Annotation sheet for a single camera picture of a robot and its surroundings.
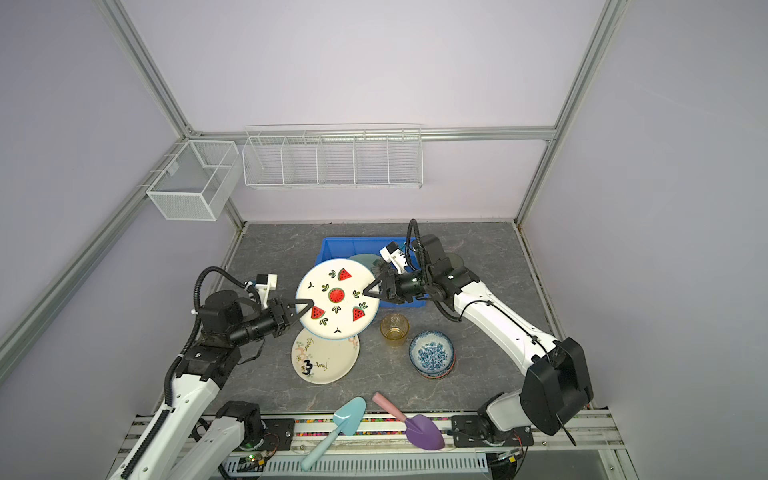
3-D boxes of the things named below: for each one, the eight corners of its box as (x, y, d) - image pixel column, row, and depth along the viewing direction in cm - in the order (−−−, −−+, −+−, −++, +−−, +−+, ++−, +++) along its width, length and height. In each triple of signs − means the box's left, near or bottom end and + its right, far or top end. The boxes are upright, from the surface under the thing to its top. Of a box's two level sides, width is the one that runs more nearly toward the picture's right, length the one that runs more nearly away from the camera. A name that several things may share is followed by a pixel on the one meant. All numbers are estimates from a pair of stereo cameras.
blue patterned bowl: (410, 381, 84) (411, 367, 75) (409, 348, 90) (410, 331, 81) (448, 381, 84) (455, 367, 75) (445, 348, 90) (450, 331, 81)
